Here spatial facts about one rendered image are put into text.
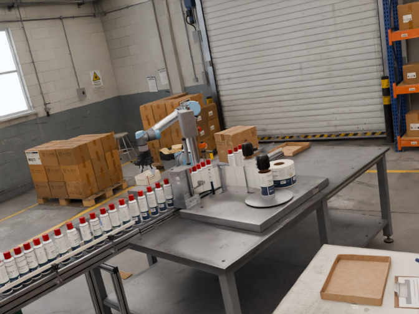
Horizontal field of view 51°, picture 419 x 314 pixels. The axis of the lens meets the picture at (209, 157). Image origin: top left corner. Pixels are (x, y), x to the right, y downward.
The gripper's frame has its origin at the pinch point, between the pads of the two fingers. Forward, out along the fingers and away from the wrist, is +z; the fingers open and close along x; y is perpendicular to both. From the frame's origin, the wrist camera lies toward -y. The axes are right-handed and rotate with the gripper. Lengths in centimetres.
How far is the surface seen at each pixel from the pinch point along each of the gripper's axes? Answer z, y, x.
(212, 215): 13, -37, -84
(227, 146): -2, 77, -28
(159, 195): 1, -38, -44
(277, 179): 6, 12, -106
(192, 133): -31, 5, -48
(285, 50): -66, 452, 75
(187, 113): -45, 5, -48
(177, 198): 6, -29, -52
